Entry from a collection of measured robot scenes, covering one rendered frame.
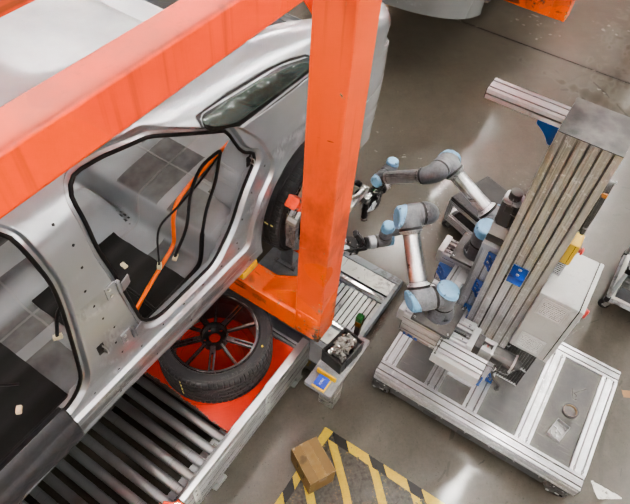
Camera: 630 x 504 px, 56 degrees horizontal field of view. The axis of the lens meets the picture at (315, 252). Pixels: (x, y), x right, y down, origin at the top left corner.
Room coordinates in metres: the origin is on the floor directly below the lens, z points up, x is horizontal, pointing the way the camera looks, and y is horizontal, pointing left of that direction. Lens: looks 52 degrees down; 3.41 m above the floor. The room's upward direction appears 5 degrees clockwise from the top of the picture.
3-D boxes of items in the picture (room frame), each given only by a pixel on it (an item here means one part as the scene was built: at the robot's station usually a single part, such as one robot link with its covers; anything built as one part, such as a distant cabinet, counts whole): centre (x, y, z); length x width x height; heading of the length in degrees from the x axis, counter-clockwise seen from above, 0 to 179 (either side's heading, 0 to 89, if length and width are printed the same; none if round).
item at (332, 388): (1.58, -0.18, 0.44); 0.43 x 0.17 x 0.03; 150
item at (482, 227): (2.16, -0.92, 0.98); 0.13 x 0.12 x 0.14; 146
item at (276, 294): (1.91, 0.26, 0.69); 0.52 x 0.17 x 0.35; 60
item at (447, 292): (1.72, -0.67, 0.98); 0.13 x 0.12 x 0.14; 108
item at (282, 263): (2.44, 0.16, 0.32); 0.40 x 0.30 x 0.28; 150
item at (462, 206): (3.06, -1.21, 0.17); 0.43 x 0.36 x 0.34; 131
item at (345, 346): (1.61, -0.20, 0.51); 0.20 x 0.14 x 0.13; 143
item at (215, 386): (1.66, 0.52, 0.39); 0.66 x 0.66 x 0.24
